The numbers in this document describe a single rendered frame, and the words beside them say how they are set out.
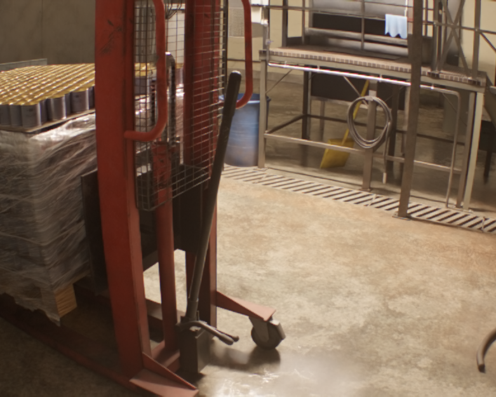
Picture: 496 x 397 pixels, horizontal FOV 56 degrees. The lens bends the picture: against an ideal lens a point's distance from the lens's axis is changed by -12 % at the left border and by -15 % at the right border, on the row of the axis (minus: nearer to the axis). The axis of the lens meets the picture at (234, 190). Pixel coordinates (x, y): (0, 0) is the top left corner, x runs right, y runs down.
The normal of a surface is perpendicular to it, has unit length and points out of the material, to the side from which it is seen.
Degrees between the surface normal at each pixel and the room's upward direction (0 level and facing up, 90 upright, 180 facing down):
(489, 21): 90
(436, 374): 0
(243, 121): 92
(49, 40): 90
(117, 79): 90
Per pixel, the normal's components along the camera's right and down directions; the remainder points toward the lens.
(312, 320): 0.02, -0.94
